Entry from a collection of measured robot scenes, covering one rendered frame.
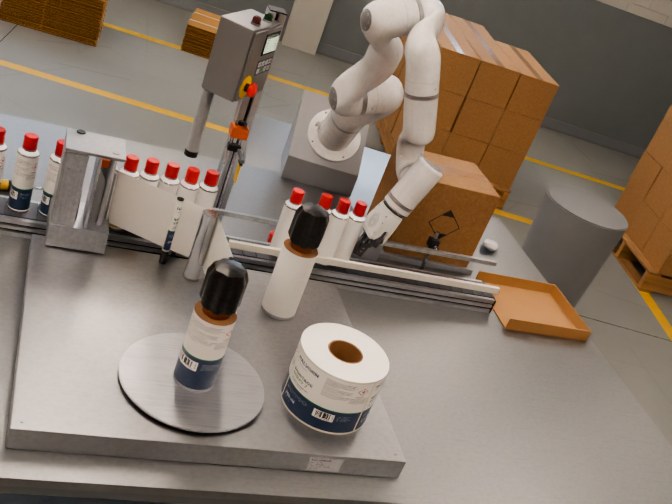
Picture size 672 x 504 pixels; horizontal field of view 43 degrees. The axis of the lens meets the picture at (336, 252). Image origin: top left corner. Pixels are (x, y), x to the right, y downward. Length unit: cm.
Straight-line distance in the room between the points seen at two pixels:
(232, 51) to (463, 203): 94
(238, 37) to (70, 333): 80
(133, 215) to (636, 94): 672
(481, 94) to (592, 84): 280
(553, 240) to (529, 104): 140
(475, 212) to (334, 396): 111
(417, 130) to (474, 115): 335
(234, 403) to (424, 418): 52
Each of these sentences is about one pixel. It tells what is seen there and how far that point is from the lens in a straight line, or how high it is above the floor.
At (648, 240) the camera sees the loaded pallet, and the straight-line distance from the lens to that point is 589.
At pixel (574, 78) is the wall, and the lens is 820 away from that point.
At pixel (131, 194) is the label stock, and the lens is 218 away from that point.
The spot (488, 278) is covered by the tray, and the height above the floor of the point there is 85.
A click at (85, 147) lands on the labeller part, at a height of 114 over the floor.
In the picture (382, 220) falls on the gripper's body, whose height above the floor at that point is 106.
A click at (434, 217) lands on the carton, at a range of 269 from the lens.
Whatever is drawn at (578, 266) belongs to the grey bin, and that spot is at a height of 37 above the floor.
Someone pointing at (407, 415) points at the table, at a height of 83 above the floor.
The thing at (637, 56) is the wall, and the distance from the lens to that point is 833.
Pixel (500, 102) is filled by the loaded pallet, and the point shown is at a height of 68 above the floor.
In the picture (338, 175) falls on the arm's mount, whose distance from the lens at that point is 299.
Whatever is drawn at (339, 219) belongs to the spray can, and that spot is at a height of 104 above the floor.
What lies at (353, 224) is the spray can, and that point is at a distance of 238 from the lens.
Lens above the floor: 203
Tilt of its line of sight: 27 degrees down
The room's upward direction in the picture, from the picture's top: 22 degrees clockwise
